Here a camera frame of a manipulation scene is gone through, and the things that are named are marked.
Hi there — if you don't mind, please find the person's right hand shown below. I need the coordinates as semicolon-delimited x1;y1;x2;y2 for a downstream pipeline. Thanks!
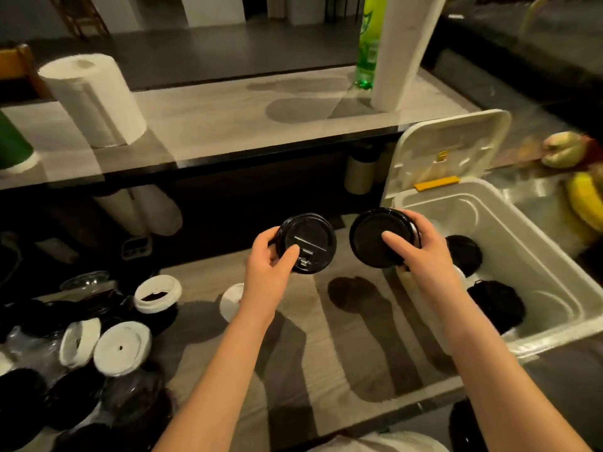
380;209;465;302

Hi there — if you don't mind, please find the person's left hand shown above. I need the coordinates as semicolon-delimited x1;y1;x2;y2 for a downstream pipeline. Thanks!
240;225;301;325

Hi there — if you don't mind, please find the tall stack of black lids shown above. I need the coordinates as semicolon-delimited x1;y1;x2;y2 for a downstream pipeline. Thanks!
445;235;484;277

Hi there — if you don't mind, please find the white cup lid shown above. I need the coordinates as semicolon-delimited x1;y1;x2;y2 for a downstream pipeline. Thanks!
219;282;246;323

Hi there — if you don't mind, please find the black cup lid with plug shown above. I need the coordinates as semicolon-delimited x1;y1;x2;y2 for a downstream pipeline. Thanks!
466;279;526;335

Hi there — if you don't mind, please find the white plastic storage bin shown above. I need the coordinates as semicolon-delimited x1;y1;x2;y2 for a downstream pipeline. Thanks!
380;109;603;358

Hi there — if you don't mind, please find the pile of cup lids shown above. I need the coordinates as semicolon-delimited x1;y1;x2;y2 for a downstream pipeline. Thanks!
0;270;182;452

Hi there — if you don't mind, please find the person's left forearm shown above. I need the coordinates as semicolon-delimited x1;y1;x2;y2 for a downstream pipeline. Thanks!
153;305;279;452

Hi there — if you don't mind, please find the person's right forearm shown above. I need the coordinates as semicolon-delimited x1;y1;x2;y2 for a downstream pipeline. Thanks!
438;286;592;452

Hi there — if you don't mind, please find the person's white shirt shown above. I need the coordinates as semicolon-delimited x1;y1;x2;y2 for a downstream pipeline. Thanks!
306;430;451;452

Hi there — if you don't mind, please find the tall white paper cup stack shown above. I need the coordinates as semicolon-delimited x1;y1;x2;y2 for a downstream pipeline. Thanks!
369;0;448;112

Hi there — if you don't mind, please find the green paper cup stack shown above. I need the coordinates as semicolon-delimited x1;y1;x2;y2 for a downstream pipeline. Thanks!
0;110;41;175

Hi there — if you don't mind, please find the grey wooden table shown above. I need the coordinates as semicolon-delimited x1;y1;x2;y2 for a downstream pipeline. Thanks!
14;213;540;452

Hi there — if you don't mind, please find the small digital timer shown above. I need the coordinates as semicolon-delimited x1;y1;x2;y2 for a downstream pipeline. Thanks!
121;235;153;261

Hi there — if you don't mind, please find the black round base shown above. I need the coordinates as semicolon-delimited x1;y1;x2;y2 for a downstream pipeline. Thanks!
447;397;489;452

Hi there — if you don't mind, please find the yellow fruit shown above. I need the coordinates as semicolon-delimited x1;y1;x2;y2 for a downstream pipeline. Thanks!
565;171;603;234

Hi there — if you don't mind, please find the grey bar counter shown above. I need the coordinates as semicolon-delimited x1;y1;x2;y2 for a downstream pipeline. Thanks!
0;65;481;191

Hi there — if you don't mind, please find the green plastic bottle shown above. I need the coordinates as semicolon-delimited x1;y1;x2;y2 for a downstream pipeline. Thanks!
353;0;388;90

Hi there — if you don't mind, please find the white paper towel roll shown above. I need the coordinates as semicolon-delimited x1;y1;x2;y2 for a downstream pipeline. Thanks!
38;53;148;148

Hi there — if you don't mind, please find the wooden chair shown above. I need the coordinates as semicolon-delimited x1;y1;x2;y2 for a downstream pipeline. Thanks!
0;41;48;99

